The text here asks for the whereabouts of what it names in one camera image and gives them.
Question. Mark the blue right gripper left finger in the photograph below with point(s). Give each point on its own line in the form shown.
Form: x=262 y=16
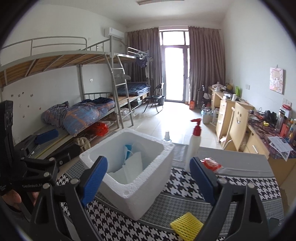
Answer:
x=91 y=179

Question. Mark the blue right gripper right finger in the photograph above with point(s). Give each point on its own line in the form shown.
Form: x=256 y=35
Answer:
x=205 y=179

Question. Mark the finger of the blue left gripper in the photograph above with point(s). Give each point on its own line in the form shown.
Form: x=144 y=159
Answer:
x=45 y=137

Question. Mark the white paper towel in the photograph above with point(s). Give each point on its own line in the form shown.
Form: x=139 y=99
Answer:
x=127 y=174

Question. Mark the blue face mask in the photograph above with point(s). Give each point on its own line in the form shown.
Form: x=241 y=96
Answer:
x=130 y=156

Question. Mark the person's left hand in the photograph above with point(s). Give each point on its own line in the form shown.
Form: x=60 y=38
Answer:
x=13 y=199

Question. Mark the red snack packet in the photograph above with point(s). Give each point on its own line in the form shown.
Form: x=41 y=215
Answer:
x=212 y=165

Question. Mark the blue orange quilt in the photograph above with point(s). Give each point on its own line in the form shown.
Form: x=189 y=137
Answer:
x=76 y=118

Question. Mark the white spray bottle red top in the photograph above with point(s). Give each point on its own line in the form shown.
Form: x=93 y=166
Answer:
x=194 y=144

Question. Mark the white foam box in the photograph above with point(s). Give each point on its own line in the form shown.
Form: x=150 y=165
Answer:
x=133 y=199

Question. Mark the red plastic bag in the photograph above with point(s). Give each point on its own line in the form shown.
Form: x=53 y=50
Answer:
x=99 y=129

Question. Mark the houndstooth tablecloth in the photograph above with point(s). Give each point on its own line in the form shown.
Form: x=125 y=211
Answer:
x=181 y=194

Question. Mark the yellow foam sponge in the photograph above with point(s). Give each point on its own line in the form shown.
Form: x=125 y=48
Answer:
x=187 y=226

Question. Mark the clear blue water bottle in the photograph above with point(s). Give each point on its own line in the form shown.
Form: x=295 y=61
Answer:
x=167 y=137

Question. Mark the long wooden desk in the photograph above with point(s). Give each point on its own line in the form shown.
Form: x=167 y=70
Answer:
x=255 y=139

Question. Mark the dark smartphone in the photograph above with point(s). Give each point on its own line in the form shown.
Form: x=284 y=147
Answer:
x=277 y=230

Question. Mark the wooden smiley chair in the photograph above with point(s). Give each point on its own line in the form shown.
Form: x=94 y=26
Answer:
x=237 y=129

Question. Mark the orange bag on floor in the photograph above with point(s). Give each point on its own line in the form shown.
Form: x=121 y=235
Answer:
x=192 y=105

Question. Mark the white papers on desk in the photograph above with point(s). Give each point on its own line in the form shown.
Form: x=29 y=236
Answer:
x=281 y=145

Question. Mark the grey metal bunk bed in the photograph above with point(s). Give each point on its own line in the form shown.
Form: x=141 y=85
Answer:
x=37 y=74

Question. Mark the far metal bunk bed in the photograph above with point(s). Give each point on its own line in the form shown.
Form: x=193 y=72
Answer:
x=133 y=77

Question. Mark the black folding chair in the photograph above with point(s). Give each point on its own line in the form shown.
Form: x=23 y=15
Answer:
x=156 y=98

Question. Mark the white air conditioner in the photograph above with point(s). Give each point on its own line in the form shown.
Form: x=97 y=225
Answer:
x=111 y=32

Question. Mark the right brown curtain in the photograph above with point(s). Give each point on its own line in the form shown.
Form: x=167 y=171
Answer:
x=207 y=59

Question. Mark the brown curtain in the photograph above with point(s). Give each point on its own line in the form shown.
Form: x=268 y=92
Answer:
x=207 y=59
x=148 y=39

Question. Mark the left brown curtain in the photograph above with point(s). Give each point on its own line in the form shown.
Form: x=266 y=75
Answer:
x=148 y=39

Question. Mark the pink wall picture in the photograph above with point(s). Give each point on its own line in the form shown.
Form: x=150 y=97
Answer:
x=276 y=80

